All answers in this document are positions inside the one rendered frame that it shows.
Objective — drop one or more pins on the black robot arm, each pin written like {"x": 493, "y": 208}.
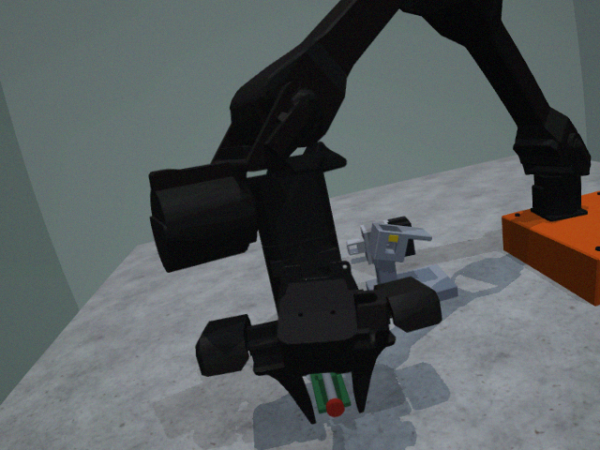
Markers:
{"x": 204, "y": 213}

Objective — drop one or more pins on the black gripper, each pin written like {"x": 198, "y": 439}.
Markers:
{"x": 224, "y": 344}

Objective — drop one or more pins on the grey tapered pin with red cap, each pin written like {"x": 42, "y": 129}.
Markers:
{"x": 334, "y": 405}

